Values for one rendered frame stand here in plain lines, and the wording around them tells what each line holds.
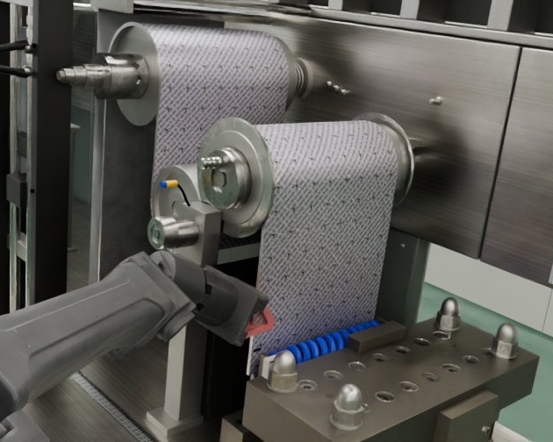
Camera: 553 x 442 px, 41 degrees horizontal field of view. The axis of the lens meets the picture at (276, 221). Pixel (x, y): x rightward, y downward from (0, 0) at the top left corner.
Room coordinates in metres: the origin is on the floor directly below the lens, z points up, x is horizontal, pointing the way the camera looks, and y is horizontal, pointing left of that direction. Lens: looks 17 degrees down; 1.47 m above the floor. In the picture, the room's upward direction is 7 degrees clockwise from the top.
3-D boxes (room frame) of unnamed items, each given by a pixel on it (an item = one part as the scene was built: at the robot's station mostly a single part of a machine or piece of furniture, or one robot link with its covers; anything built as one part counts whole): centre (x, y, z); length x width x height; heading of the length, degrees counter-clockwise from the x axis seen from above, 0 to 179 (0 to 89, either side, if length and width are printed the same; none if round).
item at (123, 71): (1.04, 0.24, 1.33); 0.06 x 0.06 x 0.06; 43
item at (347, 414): (0.71, -0.10, 1.05); 0.04 x 0.04 x 0.04
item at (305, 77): (1.25, 0.02, 1.33); 0.07 x 0.07 x 0.07; 43
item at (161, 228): (0.84, 0.14, 1.18); 0.04 x 0.02 x 0.04; 43
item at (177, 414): (0.87, 0.11, 1.05); 0.06 x 0.05 x 0.31; 133
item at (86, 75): (0.99, 0.29, 1.33); 0.06 x 0.03 x 0.03; 133
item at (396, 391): (0.85, -0.19, 1.00); 0.40 x 0.16 x 0.06; 133
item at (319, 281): (0.91, -0.07, 1.10); 0.23 x 0.01 x 0.18; 133
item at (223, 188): (0.86, 0.07, 1.25); 0.07 x 0.02 x 0.07; 43
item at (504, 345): (0.93, -0.33, 1.05); 0.04 x 0.04 x 0.04
